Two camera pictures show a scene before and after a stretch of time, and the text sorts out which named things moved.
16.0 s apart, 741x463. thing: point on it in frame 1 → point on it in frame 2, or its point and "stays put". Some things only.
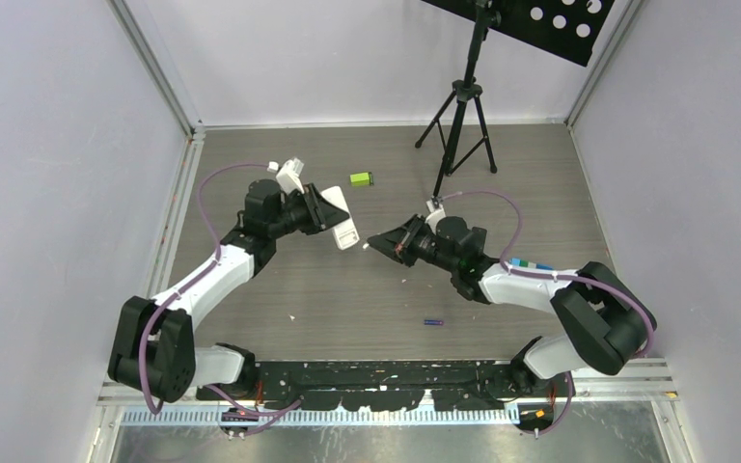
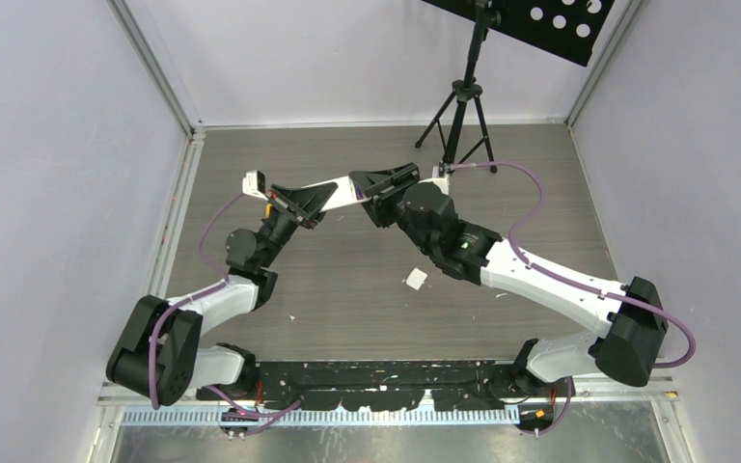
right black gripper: (399, 243) → (373, 182)
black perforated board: (568, 28) stays put
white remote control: (344, 234) → (343, 196)
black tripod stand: (460, 124) stays put
